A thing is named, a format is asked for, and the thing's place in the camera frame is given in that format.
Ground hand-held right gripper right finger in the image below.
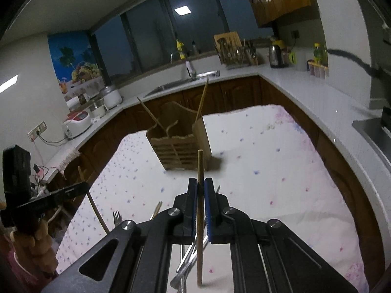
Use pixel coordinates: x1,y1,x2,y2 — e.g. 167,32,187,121
204,178,358,293

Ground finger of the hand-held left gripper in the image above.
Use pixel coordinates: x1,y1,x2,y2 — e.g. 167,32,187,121
18,181,90,216

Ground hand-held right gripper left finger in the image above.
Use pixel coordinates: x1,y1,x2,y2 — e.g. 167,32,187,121
40,178,199,293

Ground wooden chopstick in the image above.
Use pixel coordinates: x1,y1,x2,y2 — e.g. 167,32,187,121
197,149,204,287
136,97,168,136
77,166,110,233
149,201,163,221
195,77,210,124

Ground wooden utensil holder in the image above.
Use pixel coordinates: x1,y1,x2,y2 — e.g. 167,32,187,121
146,101,225,171

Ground dish rack with utensils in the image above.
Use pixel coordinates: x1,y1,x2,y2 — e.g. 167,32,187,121
215,38,259,69

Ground person's left hand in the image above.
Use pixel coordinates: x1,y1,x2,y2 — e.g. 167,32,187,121
9,220,59,279

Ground lace cloth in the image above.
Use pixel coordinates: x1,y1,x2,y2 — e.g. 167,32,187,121
52,148,80,173

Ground white and red rice cooker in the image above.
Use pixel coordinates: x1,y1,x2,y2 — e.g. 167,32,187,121
62,111,93,139

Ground floral tablecloth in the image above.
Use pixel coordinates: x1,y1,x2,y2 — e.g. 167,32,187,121
56,104,370,293

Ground white cooker with metal lid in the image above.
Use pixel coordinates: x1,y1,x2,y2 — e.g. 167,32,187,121
99,85,123,110

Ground wooden base cabinets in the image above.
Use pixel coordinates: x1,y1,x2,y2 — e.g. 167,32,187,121
46,75,391,281

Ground steel kitchen sink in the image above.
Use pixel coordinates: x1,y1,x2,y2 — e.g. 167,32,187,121
143,70,220,98

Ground yellow bottle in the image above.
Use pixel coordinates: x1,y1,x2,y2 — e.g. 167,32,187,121
175,39,187,61

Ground steel electric kettle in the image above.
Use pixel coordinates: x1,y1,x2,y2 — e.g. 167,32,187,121
268,40,288,68

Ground wooden cutting board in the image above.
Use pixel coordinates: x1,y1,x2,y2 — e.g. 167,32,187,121
213,31,240,56

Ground white pitcher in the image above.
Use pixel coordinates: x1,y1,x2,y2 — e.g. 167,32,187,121
293,49,307,71

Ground kitchen window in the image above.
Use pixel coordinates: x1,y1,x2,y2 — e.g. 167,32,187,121
90,0,274,80

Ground spice jar set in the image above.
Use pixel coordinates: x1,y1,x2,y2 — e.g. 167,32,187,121
308,61,330,78

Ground cooking oil bottle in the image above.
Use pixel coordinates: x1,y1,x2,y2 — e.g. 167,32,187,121
313,43,327,66

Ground black wok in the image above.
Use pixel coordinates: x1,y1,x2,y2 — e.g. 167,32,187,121
327,48,391,80

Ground red and black cables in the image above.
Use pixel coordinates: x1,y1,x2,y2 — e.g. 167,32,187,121
32,164,51,187

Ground wall socket strip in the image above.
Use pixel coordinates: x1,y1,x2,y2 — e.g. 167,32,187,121
27,122,48,141

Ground black power cable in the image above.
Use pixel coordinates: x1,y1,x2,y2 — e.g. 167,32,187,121
36,131,68,145

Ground tropical fruit wall poster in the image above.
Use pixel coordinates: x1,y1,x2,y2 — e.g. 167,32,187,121
47,32,104,102

